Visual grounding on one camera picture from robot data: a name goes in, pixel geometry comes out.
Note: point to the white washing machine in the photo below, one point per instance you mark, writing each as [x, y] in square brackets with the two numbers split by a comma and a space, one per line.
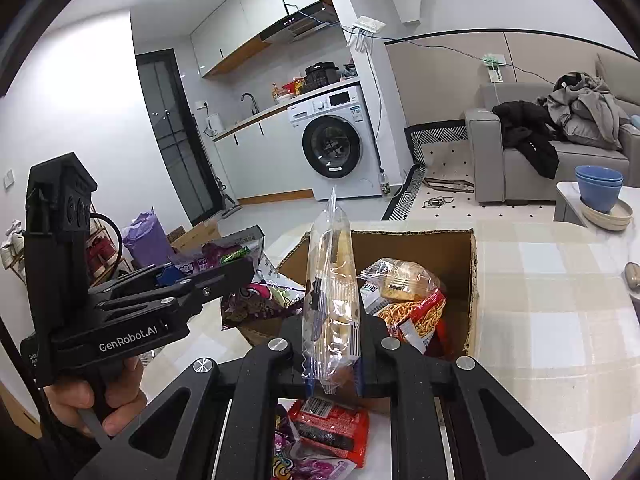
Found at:
[345, 110]

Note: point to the dark glass door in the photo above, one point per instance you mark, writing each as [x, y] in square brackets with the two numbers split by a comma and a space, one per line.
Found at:
[170, 125]

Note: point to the upright floor mop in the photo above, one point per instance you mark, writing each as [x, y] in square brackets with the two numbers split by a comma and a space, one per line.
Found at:
[227, 200]

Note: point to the black pressure cooker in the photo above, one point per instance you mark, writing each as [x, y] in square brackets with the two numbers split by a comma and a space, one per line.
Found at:
[322, 76]

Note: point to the white counter cabinet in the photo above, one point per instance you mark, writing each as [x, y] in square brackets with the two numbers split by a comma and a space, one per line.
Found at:
[270, 160]

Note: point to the fried noodle snack bag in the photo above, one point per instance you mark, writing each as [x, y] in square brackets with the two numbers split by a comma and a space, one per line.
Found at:
[415, 315]

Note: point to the clear plastic bottle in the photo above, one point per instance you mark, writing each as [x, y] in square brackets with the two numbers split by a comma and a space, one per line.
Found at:
[384, 184]

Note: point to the white electric kettle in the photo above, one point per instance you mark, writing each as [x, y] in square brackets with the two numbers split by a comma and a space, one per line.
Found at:
[214, 125]

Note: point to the black patterned rug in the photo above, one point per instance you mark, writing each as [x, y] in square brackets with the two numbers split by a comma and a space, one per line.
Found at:
[450, 180]

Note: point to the beige plate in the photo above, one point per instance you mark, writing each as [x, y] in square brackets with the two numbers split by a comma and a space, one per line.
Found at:
[610, 225]
[617, 210]

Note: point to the wooden shoe rack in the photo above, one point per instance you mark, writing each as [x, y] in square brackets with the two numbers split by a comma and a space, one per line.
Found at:
[102, 255]

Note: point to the white power strip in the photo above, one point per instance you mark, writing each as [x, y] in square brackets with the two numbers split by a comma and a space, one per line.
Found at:
[494, 70]

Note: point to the blue bowl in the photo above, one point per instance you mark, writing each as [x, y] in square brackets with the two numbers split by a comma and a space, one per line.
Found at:
[597, 171]
[597, 195]

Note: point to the purple plastic bag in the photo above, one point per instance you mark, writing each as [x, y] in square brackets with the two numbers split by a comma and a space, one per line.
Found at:
[145, 240]

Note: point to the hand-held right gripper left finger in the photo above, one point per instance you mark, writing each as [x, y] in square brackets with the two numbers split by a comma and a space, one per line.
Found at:
[292, 360]

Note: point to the grey sofa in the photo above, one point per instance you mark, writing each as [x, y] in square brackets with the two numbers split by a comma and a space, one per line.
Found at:
[590, 170]

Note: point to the silver range hood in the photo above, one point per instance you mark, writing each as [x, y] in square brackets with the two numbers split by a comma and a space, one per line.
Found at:
[300, 22]

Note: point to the red snack packet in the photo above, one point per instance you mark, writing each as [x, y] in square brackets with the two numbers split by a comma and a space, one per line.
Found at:
[330, 425]

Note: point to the black jacket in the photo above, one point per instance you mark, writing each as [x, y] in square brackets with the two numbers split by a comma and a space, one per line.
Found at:
[530, 135]

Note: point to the person's left hand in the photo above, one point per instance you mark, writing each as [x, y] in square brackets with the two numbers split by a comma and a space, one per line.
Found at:
[65, 400]

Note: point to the grey jacket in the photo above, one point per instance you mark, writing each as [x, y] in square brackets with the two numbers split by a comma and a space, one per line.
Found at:
[585, 110]

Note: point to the snack packets on counter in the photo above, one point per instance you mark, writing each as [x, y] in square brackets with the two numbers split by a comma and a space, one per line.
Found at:
[290, 90]

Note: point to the brown cardboard box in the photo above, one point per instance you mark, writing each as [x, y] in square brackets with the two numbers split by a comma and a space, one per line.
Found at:
[415, 250]

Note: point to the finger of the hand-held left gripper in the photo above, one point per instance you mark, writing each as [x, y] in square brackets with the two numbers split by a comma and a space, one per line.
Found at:
[220, 280]
[167, 274]

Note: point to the small cardboard box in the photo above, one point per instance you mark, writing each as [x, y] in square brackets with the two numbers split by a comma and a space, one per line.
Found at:
[200, 237]

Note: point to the curved metal faucet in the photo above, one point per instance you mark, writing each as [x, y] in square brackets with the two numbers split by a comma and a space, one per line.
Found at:
[250, 100]

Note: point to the clear cracker packet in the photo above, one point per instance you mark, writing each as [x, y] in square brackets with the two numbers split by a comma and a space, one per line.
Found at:
[332, 300]

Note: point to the white wall cabinets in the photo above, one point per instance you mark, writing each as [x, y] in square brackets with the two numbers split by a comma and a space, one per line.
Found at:
[240, 15]

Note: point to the checked beige tablecloth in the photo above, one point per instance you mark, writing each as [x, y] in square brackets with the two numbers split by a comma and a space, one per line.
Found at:
[525, 310]

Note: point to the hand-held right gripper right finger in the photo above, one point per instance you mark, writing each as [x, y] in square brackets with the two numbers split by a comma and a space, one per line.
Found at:
[375, 365]

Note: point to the bread packet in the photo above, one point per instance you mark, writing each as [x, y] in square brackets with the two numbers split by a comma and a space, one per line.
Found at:
[400, 282]

